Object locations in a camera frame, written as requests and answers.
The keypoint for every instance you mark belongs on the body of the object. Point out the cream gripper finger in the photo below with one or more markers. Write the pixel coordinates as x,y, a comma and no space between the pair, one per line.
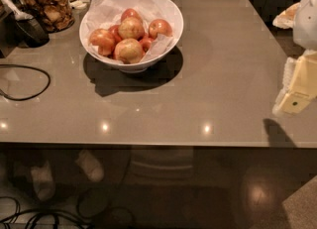
299,85
285,20

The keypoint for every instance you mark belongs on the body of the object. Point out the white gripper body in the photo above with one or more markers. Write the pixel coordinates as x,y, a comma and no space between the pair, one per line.
307,25

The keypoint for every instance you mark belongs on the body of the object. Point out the yellow-red apple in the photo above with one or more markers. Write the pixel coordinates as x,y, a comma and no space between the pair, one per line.
128,51

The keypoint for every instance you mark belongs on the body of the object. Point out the small red apple right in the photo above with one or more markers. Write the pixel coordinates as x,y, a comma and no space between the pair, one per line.
146,43

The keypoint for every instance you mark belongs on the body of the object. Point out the small red apple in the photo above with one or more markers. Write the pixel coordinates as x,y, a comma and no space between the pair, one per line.
114,31
146,43

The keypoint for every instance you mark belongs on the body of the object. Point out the back red apple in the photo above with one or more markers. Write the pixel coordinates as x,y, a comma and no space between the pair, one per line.
130,12

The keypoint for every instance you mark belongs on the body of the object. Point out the centre yellow apple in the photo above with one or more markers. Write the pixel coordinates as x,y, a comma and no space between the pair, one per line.
131,28

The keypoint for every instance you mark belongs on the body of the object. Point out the small red apple middle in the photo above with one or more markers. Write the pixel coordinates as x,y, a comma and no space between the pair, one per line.
114,31

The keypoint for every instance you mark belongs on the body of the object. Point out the white paper bowl liner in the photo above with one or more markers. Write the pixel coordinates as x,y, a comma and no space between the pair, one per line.
130,35

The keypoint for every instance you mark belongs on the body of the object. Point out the left red-yellow apple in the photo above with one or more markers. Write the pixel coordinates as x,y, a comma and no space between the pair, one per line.
104,40

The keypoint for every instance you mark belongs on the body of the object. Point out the small white items behind bowl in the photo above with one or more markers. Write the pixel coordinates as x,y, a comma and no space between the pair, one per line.
79,4

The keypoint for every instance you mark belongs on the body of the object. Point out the white slipper right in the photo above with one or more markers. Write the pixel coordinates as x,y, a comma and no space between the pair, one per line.
91,167

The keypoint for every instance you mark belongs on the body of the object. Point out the white slipper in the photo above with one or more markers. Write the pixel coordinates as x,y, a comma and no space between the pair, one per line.
91,167
43,182

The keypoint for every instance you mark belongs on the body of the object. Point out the black round device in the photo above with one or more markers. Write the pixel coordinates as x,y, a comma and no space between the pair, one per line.
30,34

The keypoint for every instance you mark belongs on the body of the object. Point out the white slipper left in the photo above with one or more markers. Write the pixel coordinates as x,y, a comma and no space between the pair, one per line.
43,182

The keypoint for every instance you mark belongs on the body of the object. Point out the white spoon handle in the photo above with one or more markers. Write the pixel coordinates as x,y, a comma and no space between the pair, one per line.
18,14

